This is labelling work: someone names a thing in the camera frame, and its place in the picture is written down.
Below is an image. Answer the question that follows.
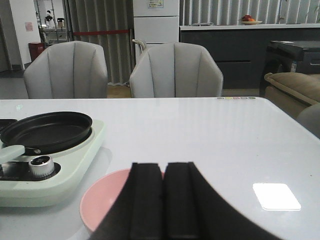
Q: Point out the fruit bowl on counter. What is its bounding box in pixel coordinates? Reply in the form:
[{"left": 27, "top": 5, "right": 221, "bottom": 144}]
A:
[{"left": 241, "top": 14, "right": 262, "bottom": 25}]

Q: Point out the black round frying pan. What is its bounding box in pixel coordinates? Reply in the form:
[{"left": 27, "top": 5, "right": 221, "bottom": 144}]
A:
[{"left": 0, "top": 111, "right": 93, "bottom": 156}]

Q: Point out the mint green breakfast maker base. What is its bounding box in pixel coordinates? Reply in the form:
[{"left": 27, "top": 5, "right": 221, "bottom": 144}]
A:
[{"left": 0, "top": 119, "right": 106, "bottom": 207}]

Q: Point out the silver right control knob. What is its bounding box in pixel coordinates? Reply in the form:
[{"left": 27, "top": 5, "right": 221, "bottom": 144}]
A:
[{"left": 28, "top": 155, "right": 55, "bottom": 178}]

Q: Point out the pink plastic bowl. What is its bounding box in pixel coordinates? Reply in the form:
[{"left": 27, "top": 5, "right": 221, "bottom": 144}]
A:
[{"left": 79, "top": 167, "right": 166, "bottom": 232}]

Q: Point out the dark washing machine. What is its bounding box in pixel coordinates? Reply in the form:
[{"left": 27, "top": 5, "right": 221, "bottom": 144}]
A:
[{"left": 259, "top": 40, "right": 320, "bottom": 97}]

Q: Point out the grey upholstered chair left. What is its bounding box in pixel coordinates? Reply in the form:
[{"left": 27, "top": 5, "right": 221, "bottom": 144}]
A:
[{"left": 23, "top": 40, "right": 108, "bottom": 99}]

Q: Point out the red barrier tape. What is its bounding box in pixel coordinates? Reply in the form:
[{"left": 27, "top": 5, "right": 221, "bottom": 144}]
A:
[{"left": 72, "top": 29, "right": 130, "bottom": 36}]

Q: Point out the white refrigerator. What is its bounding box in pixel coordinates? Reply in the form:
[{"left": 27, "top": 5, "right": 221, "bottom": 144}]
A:
[{"left": 132, "top": 0, "right": 180, "bottom": 47}]

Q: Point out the dark grey counter cabinet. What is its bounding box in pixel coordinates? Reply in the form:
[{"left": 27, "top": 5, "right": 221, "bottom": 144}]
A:
[{"left": 179, "top": 23, "right": 320, "bottom": 89}]

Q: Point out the beige office chair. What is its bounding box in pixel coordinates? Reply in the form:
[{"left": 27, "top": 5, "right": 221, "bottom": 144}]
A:
[{"left": 132, "top": 39, "right": 148, "bottom": 54}]

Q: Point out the grey upholstered chair right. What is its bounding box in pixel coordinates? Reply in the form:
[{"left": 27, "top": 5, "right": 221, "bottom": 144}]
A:
[{"left": 129, "top": 42, "right": 224, "bottom": 98}]

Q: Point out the grey upholstered chair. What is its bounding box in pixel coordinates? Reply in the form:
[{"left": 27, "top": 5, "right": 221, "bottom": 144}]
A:
[
  {"left": 129, "top": 42, "right": 224, "bottom": 98},
  {"left": 23, "top": 40, "right": 108, "bottom": 99}
]

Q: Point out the metal shelf cart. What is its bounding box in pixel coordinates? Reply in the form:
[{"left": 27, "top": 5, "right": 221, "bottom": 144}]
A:
[{"left": 33, "top": 0, "right": 67, "bottom": 47}]

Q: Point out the red trash bin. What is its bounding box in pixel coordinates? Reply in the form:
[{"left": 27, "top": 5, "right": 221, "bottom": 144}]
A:
[{"left": 28, "top": 42, "right": 45, "bottom": 62}]

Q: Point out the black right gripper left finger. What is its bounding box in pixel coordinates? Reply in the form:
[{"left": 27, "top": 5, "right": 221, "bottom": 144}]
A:
[{"left": 92, "top": 162, "right": 163, "bottom": 240}]

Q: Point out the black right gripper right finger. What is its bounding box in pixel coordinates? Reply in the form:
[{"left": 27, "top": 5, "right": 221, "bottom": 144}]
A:
[{"left": 164, "top": 162, "right": 277, "bottom": 240}]

